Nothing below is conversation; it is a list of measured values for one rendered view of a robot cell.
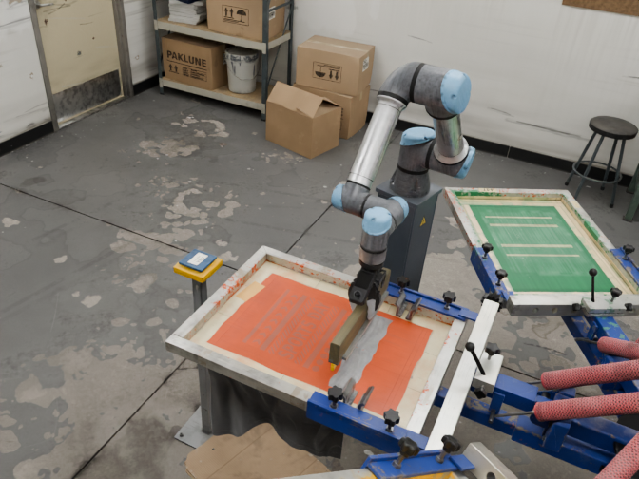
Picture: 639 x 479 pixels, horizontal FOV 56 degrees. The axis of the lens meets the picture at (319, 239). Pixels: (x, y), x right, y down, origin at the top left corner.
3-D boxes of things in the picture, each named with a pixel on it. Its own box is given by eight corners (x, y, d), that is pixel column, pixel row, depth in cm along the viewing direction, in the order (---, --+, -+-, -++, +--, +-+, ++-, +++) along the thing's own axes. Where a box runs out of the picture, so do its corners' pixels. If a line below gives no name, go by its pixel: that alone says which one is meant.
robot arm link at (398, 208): (377, 187, 177) (360, 202, 169) (413, 199, 172) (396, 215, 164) (375, 209, 181) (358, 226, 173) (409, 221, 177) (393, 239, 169)
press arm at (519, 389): (469, 390, 172) (473, 378, 169) (474, 376, 176) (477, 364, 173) (531, 413, 166) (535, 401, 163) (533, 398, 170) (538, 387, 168)
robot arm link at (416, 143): (405, 153, 226) (410, 120, 218) (438, 163, 221) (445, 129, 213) (392, 165, 217) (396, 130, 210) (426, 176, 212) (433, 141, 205)
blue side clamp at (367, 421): (305, 417, 166) (306, 400, 162) (313, 404, 170) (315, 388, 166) (408, 462, 156) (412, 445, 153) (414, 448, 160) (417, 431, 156)
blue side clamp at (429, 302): (377, 303, 208) (379, 288, 204) (382, 296, 212) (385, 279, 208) (461, 333, 199) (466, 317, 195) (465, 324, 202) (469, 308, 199)
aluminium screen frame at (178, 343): (165, 350, 182) (164, 340, 180) (262, 253, 226) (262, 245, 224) (411, 456, 156) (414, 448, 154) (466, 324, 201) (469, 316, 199)
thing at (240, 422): (213, 436, 208) (208, 349, 184) (219, 430, 210) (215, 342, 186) (333, 494, 193) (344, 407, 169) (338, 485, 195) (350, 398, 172)
